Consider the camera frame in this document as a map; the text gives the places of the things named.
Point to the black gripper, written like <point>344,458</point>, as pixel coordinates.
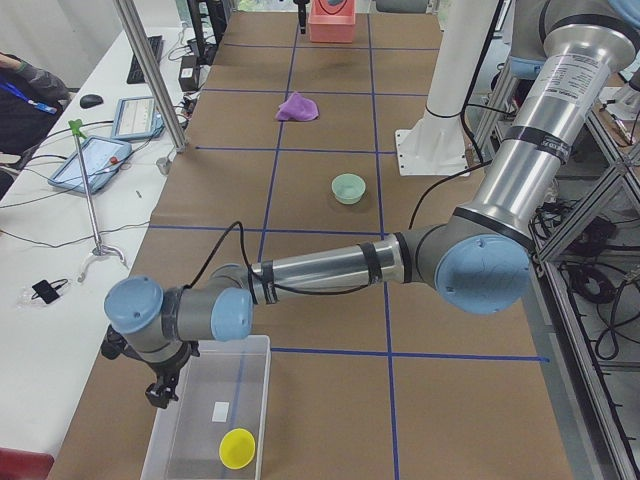
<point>168,370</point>

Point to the yellow plastic cup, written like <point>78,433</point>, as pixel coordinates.
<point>237,449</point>

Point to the mint green bowl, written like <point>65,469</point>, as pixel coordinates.
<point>348,188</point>

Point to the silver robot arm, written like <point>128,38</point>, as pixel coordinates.
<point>478,261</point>

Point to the clear plastic storage box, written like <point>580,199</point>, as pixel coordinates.
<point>224,388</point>

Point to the black power adapter box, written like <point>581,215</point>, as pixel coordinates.
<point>189,73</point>

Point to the small black pouch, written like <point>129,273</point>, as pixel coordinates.
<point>48,291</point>

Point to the blue teach pendant near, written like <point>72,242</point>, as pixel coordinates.
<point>102,158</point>

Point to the blue teach pendant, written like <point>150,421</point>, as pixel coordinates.
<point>102,158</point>
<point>136,118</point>

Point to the blue teach pendant far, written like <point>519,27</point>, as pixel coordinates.
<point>136,118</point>

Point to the green tipped reacher stick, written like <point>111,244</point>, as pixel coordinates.
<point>101,251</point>

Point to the black computer mouse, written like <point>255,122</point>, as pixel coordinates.
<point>90,100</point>

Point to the purple cloth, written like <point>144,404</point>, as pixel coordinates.
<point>297,108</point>

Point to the seated person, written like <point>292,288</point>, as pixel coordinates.
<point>32,101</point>

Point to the pink plastic bin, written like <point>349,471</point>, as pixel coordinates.
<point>332,21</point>

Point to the white camera pole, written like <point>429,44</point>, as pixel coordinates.
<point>435,144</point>

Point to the aluminium frame post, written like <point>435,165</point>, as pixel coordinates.
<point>137,38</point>

